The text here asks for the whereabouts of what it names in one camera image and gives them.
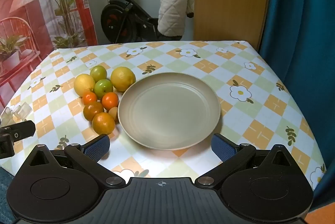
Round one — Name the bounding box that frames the beige round plate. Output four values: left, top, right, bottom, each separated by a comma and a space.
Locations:
118, 73, 223, 150

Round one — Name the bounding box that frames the printed red backdrop cloth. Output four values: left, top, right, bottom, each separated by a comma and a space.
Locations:
0, 0, 98, 109

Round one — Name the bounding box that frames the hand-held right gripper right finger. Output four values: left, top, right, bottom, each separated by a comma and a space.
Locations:
195, 133, 294, 186

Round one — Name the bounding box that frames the green plum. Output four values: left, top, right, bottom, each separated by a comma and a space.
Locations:
90, 65, 108, 81
94, 79, 114, 98

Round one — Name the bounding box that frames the small bright orange tangerine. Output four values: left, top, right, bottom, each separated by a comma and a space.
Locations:
102, 92, 119, 111
82, 92, 98, 106

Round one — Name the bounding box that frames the dark-skinned orange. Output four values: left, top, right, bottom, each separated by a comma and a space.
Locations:
92, 112, 116, 135
83, 101, 104, 122

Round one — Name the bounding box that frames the clear plastic item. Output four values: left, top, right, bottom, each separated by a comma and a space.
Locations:
0, 102, 32, 125

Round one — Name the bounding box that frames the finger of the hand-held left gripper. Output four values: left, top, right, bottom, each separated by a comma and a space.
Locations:
0, 120, 36, 141

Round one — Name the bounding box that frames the checked flower tablecloth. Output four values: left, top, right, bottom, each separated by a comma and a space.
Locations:
0, 41, 327, 192

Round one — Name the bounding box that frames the yellow lemon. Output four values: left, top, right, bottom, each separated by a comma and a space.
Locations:
73, 74, 96, 97
110, 67, 137, 92

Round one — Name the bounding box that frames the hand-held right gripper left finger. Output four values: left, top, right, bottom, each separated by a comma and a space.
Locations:
26, 134, 125, 186

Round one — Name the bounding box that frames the small tan round fruit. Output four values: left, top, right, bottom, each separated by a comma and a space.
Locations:
108, 107, 119, 121

